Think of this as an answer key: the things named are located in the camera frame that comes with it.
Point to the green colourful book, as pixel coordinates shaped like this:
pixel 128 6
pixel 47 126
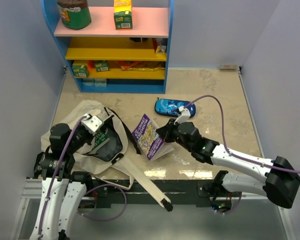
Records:
pixel 100 139

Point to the green orange box left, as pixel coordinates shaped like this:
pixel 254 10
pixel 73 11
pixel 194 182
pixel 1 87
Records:
pixel 80 71

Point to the white label on wall base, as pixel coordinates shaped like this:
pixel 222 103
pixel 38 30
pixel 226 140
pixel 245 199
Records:
pixel 228 67

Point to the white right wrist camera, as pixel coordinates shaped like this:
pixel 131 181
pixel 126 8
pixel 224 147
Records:
pixel 183 115

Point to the purple treehouse book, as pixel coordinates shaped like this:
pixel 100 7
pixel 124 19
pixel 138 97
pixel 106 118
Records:
pixel 152 145

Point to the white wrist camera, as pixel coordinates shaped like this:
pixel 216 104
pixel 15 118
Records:
pixel 183 115
pixel 92 123

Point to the orange snack bag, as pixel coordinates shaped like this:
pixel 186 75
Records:
pixel 141 66

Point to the yellow green sponge box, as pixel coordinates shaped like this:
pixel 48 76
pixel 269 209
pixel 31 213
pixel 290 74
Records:
pixel 123 15

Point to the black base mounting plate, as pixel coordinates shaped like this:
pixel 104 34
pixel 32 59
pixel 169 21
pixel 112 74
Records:
pixel 152 192

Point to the light blue tissue pack right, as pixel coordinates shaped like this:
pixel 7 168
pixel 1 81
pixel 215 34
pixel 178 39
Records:
pixel 100 82

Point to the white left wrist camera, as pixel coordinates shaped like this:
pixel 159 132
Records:
pixel 92 123

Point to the blue yellow pink shelf unit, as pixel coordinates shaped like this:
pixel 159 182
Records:
pixel 100 41

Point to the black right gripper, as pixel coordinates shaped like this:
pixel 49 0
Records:
pixel 165 132

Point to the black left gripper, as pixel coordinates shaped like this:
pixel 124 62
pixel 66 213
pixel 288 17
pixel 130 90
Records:
pixel 90 137

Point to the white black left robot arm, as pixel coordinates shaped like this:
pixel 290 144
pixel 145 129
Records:
pixel 61 189

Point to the small carton on shelf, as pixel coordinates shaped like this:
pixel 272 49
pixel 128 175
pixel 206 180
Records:
pixel 159 45

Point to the brown green canister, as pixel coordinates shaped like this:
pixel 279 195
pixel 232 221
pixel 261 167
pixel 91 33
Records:
pixel 74 14

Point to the green orange box right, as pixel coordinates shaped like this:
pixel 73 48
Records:
pixel 101 65

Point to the blue dinosaur pencil case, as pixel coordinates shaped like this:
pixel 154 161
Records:
pixel 168 107

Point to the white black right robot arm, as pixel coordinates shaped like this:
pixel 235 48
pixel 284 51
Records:
pixel 275 179

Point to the green orange box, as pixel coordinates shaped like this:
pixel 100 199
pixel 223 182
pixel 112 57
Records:
pixel 101 65
pixel 80 71

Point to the cream canvas backpack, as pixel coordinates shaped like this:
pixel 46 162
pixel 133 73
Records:
pixel 112 154

